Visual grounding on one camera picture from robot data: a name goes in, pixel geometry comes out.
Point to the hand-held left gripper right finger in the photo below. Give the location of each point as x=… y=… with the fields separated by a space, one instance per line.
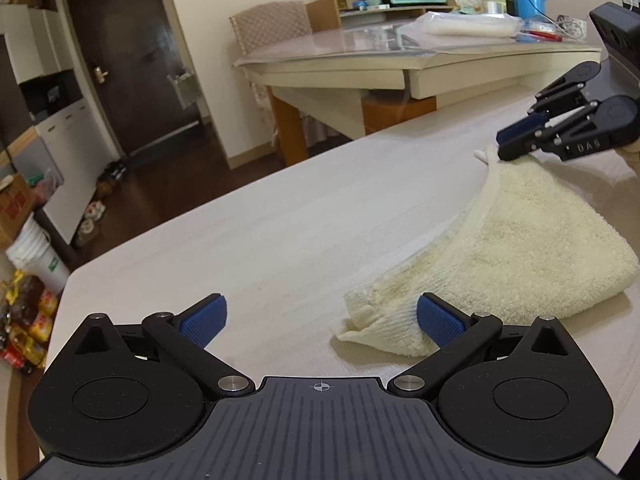
x=440 y=322

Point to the chair with quilted cover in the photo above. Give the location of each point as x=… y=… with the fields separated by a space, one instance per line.
x=272 y=25

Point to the green tissue box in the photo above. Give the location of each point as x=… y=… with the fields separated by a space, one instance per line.
x=467 y=2

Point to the white power strip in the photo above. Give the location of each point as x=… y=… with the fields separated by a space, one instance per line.
x=571 y=26

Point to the pile of snack packets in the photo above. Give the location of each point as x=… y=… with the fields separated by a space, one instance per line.
x=25 y=320

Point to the clear tape roll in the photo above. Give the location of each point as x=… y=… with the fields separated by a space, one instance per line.
x=495 y=7

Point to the beige dining table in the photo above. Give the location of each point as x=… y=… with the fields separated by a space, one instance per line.
x=350 y=67

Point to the clear plastic bag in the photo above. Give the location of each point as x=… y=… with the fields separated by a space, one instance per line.
x=470 y=24

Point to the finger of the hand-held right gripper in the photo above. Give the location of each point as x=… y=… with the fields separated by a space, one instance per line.
x=520 y=127
x=520 y=150

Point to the plain cardboard box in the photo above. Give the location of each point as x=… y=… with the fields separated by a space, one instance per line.
x=322 y=14

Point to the black charger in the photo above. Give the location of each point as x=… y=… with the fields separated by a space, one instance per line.
x=513 y=6

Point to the cream terry towel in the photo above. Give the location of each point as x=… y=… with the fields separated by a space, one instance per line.
x=525 y=240

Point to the wooden desktop shelf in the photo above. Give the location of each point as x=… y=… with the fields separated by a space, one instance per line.
x=395 y=9

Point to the row of shoes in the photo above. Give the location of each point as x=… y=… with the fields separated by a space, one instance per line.
x=100 y=200

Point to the cardboard box with red print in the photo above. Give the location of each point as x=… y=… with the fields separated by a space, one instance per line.
x=12 y=207

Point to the white cabinet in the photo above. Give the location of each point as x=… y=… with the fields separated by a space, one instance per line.
x=60 y=160

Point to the dark brown door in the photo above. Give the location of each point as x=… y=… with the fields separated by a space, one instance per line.
x=145 y=60

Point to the white plastic bucket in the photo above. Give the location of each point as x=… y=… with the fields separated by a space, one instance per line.
x=37 y=260

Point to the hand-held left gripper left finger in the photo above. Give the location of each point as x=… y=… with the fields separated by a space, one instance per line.
x=205 y=322

